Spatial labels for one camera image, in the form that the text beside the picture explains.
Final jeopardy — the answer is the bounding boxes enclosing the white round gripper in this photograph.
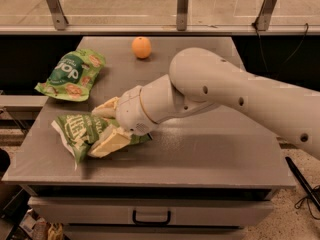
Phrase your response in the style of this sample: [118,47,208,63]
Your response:
[88,86,157,158]

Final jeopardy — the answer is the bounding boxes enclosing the green jalapeno chip bag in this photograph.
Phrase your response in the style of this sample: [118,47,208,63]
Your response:
[51,114,152,165]

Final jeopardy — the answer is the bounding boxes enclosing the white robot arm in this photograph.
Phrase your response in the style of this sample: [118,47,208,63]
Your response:
[93,48,320,159]

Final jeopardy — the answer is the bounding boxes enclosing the green pop chip bag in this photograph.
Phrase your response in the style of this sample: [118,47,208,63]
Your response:
[35,49,106,102]

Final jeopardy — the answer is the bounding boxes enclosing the orange fruit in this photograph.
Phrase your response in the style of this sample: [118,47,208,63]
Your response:
[131,36,152,59]

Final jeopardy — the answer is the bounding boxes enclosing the snack packages under table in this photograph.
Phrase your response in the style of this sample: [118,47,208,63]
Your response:
[19,209,65,240]

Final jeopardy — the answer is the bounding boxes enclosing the grey drawer with black handle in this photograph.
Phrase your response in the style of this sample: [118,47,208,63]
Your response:
[29,197,273,226]

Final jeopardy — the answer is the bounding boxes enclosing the middle metal rail bracket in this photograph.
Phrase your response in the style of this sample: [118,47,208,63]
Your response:
[176,0,189,31]

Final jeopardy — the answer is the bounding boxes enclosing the metal rail bracket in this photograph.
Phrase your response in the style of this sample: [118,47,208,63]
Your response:
[253,0,278,31]
[46,0,68,30]
[176,0,189,31]

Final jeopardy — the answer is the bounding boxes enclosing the left metal rail bracket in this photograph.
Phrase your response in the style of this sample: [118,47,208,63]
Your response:
[46,0,68,30]

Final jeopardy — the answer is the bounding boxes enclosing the black hanging cable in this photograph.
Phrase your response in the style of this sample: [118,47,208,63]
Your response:
[254,22,310,75]

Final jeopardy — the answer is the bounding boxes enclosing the right metal rail bracket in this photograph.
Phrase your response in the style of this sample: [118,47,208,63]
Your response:
[253,0,278,31]

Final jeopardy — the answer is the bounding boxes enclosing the black cable on floor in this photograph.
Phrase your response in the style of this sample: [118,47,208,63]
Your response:
[284,156,320,220]

